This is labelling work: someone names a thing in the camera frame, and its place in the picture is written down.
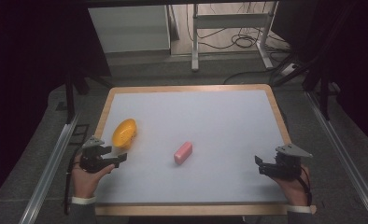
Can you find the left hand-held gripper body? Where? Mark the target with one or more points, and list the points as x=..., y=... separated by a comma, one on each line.
x=92, y=155

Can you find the white power strip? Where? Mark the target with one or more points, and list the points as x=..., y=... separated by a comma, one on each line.
x=288, y=69

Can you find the aluminium rail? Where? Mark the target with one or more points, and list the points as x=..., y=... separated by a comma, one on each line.
x=344, y=155
x=49, y=169

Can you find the white metal stand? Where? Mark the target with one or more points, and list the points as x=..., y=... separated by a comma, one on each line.
x=232, y=21

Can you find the grey cabinet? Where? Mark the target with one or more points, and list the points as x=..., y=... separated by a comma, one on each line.
x=130, y=29

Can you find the yellow-orange mango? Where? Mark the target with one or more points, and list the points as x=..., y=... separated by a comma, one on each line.
x=124, y=133

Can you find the person's right hand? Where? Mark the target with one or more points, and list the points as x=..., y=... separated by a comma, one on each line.
x=292, y=191

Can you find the black stand leg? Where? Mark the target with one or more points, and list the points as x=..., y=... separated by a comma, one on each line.
x=69, y=99

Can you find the pink soap bar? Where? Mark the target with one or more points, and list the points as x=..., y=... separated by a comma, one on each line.
x=183, y=152

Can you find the person's left hand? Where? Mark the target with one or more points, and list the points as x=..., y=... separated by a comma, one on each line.
x=87, y=182

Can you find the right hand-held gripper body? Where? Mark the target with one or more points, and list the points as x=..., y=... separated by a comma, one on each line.
x=287, y=163

